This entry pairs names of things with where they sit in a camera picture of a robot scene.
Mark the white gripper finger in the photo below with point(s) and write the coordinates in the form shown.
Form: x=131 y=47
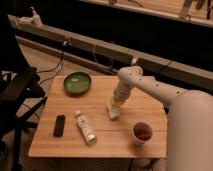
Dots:
x=116 y=107
x=109 y=106

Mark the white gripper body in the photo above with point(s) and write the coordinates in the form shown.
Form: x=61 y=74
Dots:
x=119 y=97

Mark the white sponge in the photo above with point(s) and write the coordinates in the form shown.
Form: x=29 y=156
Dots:
x=113 y=114

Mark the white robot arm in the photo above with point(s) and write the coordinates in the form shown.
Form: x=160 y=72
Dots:
x=190 y=119

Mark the white cup with red contents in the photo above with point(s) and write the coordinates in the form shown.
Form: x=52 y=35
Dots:
x=141 y=133

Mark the white plastic bottle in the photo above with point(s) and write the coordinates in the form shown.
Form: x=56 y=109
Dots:
x=85 y=127

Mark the black remote control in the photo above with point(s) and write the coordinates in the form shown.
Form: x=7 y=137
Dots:
x=59 y=126

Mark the white spray bottle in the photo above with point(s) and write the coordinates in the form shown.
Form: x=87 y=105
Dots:
x=34 y=19

